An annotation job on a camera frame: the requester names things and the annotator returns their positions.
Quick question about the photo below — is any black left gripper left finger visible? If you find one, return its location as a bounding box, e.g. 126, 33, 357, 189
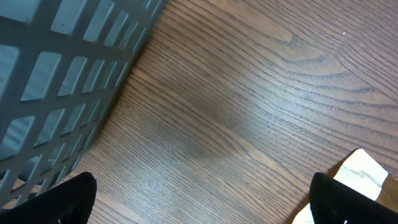
1, 172, 97, 224

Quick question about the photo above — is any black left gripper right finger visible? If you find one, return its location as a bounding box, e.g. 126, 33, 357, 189
308, 172, 397, 224

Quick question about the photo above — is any brown snack bag red label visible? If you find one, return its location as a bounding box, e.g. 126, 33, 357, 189
293, 149, 397, 224

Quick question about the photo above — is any grey plastic mesh basket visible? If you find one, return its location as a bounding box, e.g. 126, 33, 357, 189
1, 0, 165, 210

